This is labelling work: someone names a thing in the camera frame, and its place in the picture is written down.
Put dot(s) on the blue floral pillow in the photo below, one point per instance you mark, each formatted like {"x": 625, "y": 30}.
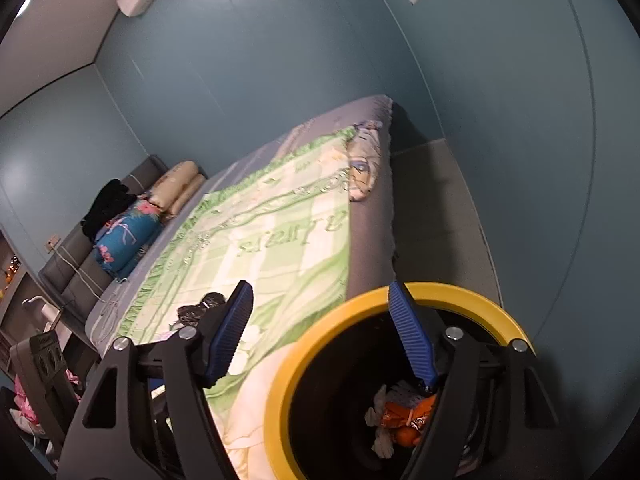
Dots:
{"x": 127, "y": 237}

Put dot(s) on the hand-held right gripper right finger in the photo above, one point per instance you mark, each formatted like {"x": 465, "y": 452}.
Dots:
{"x": 412, "y": 340}

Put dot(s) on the orange snack wrapper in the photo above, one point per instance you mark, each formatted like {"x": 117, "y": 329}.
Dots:
{"x": 402, "y": 412}

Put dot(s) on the wall socket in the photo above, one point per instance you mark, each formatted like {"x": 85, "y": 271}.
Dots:
{"x": 52, "y": 243}

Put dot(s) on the yellow-rimmed black trash bin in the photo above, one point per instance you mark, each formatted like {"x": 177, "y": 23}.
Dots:
{"x": 320, "y": 330}

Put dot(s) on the green floral bedsheet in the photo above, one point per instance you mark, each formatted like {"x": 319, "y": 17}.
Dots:
{"x": 280, "y": 230}

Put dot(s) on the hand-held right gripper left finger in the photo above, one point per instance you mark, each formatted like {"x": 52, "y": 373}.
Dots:
{"x": 227, "y": 340}

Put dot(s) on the white tissue bundle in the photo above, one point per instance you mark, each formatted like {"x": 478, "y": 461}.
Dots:
{"x": 382, "y": 442}

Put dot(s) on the white desk lamp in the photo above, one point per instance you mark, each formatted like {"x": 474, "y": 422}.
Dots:
{"x": 42, "y": 307}

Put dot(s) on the bed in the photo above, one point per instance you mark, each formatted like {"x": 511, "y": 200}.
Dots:
{"x": 370, "y": 240}

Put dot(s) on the pink garment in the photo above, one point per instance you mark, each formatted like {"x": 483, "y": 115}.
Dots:
{"x": 22, "y": 402}

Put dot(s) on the black clothes pile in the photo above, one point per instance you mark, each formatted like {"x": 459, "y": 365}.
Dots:
{"x": 107, "y": 207}

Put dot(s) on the grey wall shelf unit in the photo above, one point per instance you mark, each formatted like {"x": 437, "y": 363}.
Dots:
{"x": 12, "y": 280}

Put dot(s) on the grey padded headboard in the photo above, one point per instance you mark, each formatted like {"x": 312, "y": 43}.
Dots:
{"x": 65, "y": 270}

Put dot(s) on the beige folded quilt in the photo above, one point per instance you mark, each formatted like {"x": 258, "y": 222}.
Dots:
{"x": 177, "y": 185}

